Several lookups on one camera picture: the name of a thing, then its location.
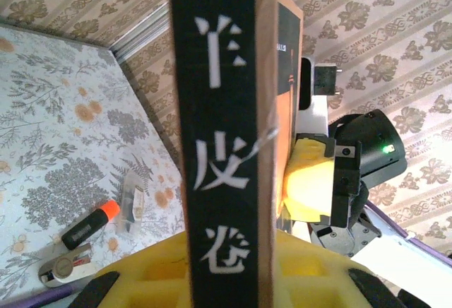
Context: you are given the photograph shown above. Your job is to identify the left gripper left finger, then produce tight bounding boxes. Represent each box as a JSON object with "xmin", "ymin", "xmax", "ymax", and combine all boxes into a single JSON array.
[{"xmin": 76, "ymin": 232, "xmax": 194, "ymax": 308}]

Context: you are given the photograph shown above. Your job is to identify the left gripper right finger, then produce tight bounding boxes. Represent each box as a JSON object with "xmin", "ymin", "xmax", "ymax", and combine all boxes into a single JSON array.
[{"xmin": 271, "ymin": 229, "xmax": 407, "ymax": 308}]

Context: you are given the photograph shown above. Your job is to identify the black marker with orange cap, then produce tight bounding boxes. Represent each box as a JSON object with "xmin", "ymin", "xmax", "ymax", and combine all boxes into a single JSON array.
[{"xmin": 61, "ymin": 199, "xmax": 121, "ymax": 251}]

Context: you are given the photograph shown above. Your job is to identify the dark blue book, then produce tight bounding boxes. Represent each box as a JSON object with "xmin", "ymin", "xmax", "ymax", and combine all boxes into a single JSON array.
[{"xmin": 167, "ymin": 0, "xmax": 305, "ymax": 308}]

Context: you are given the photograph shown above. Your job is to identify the clear plastic staples box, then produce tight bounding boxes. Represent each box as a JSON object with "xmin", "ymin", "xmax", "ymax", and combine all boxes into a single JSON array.
[{"xmin": 117, "ymin": 170, "xmax": 146, "ymax": 235}]

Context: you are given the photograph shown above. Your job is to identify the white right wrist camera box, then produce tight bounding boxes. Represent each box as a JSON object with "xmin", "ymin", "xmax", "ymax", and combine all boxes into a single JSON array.
[{"xmin": 295, "ymin": 56, "xmax": 342, "ymax": 136}]

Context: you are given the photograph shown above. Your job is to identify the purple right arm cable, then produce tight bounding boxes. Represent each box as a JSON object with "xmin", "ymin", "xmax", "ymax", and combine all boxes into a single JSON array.
[{"xmin": 365, "ymin": 200, "xmax": 452, "ymax": 261}]

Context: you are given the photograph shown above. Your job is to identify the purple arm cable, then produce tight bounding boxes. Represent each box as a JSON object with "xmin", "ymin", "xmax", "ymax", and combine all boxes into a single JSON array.
[
  {"xmin": 365, "ymin": 200, "xmax": 452, "ymax": 261},
  {"xmin": 0, "ymin": 281, "xmax": 77, "ymax": 308}
]

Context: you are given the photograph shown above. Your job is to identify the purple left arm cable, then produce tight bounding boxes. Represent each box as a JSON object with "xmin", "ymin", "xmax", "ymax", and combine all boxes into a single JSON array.
[{"xmin": 0, "ymin": 281, "xmax": 77, "ymax": 308}]

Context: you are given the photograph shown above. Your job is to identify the aluminium frame post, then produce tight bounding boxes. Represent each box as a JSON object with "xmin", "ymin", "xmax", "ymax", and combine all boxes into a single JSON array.
[{"xmin": 108, "ymin": 2, "xmax": 171, "ymax": 67}]

